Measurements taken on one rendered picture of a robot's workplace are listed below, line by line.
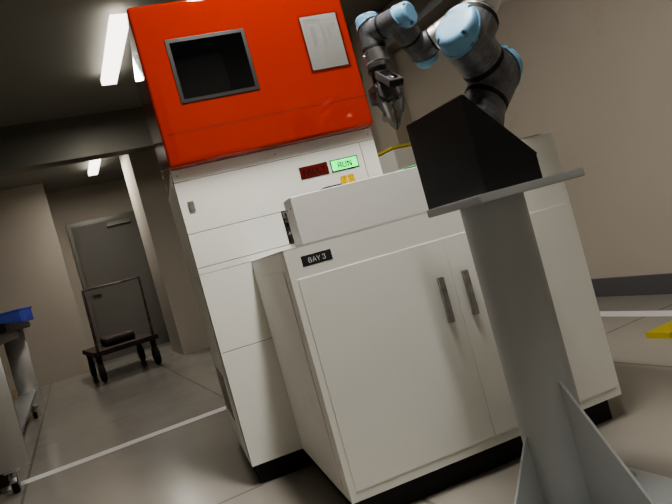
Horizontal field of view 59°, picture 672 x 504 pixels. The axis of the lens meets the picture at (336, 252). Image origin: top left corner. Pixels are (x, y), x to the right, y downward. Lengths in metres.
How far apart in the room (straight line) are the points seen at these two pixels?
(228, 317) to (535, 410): 1.19
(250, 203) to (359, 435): 1.00
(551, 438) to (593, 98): 2.82
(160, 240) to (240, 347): 5.24
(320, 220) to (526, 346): 0.65
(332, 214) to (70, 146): 5.01
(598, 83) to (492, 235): 2.66
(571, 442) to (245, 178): 1.45
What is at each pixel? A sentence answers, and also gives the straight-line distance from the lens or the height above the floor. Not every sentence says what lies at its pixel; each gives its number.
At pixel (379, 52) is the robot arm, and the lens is 1.93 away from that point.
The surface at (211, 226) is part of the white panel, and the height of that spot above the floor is 0.98.
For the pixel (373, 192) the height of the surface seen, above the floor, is 0.92.
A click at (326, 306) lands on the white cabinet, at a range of 1.70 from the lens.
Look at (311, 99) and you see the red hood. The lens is 2.40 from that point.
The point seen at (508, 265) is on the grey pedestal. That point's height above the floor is 0.64.
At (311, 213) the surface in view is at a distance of 1.71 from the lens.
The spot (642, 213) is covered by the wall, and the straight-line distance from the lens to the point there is 4.00.
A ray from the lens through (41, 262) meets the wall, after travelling 9.21.
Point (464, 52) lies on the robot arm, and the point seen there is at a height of 1.16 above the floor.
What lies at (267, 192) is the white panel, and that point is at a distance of 2.34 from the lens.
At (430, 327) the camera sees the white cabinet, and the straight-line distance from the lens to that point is 1.82.
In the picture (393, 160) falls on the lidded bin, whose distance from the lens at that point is 4.84.
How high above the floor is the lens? 0.80
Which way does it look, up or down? 1 degrees down
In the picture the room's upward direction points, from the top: 15 degrees counter-clockwise
